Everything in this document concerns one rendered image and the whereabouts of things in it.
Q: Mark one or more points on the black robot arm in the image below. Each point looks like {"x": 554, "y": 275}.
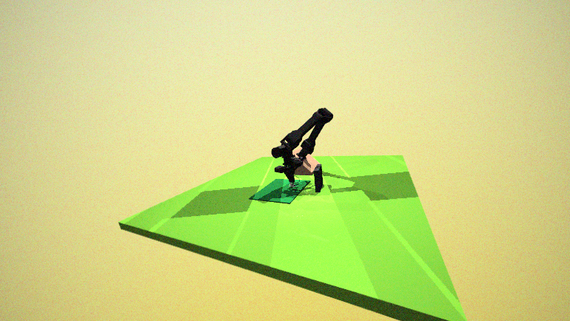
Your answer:
{"x": 318, "y": 120}

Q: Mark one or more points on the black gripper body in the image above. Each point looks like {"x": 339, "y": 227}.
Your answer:
{"x": 282, "y": 169}

